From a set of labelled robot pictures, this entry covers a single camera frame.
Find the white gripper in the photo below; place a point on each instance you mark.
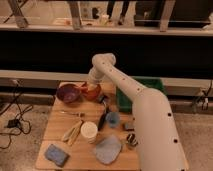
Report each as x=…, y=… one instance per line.
x=94, y=76

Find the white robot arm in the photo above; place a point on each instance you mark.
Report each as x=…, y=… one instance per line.
x=159, y=146

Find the red bowl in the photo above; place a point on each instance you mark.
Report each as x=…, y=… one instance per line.
x=93, y=92

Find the purple bowl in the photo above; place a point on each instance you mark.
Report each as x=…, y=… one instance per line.
x=68, y=93

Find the green plastic bin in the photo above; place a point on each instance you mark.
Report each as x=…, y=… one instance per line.
x=124, y=104

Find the black marker tool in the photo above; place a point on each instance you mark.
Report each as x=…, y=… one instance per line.
x=102, y=118

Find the metal fork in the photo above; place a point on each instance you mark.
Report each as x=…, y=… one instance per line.
x=73, y=114

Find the blue small cup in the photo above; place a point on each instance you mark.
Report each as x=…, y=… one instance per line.
x=113, y=119

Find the white cup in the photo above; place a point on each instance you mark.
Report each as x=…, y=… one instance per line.
x=89, y=131

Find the grey block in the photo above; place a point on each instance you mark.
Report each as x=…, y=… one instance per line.
x=128, y=126

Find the yellow banana peel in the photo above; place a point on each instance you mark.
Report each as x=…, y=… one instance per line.
x=71, y=134

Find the metal cup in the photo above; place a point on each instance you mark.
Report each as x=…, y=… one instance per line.
x=131, y=140

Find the light blue cloth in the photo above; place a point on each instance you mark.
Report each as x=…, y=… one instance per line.
x=108, y=149

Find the blue sponge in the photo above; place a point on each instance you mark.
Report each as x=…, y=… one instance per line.
x=56, y=155

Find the black power adapter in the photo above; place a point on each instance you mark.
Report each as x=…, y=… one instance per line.
x=13, y=123

